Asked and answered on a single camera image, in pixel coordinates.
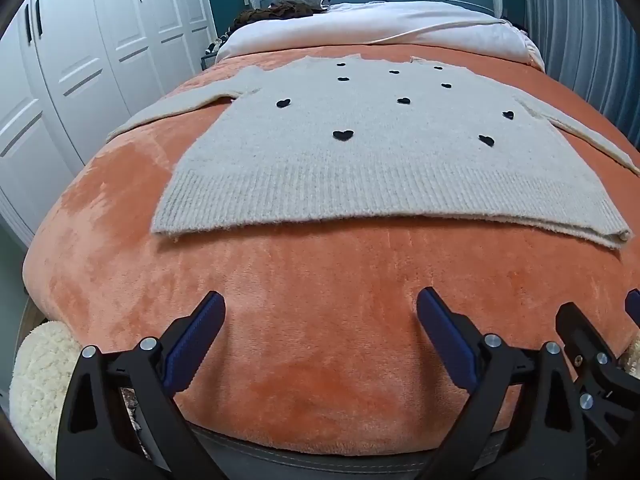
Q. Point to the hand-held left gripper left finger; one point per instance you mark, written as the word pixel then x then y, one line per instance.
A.
pixel 197 332

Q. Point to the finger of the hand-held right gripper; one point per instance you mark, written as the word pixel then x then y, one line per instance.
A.
pixel 582 340
pixel 634 307

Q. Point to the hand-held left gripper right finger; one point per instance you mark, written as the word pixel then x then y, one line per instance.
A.
pixel 445 332

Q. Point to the beige sweater with black hearts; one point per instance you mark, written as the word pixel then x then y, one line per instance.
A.
pixel 350 185

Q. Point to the cream fleece cloth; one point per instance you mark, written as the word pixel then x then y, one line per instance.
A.
pixel 37 385
pixel 631 357

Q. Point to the orange plush blanket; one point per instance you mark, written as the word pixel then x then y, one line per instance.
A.
pixel 300 335

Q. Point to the grey bed base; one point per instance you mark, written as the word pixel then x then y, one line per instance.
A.
pixel 325 452

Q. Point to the dark nightstand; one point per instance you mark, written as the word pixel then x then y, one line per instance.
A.
pixel 210 55

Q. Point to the blue-grey curtain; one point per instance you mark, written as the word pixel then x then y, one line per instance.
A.
pixel 580 35

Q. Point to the white duvet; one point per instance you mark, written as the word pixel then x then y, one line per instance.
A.
pixel 400 25

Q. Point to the dark brown clothing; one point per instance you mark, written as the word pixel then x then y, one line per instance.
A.
pixel 265 14

